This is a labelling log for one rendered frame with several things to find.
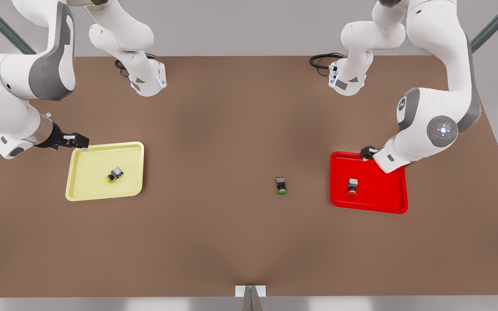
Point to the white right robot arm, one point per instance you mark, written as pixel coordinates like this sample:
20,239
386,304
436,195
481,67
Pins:
54,52

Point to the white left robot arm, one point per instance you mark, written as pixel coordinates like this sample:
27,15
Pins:
437,86

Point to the red tray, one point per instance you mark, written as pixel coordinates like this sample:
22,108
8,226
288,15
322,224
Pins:
378,190

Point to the yellow tray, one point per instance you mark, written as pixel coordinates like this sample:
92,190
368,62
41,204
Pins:
105,171

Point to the red push-button switch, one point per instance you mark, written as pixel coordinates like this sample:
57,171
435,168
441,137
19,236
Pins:
352,186

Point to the yellow push-button switch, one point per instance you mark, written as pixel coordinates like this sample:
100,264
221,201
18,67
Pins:
114,174

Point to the green push-button switch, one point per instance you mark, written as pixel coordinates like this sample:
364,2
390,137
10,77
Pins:
281,185

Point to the silver frame post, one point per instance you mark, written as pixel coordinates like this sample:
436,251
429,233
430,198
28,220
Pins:
250,299
2,26
495,23

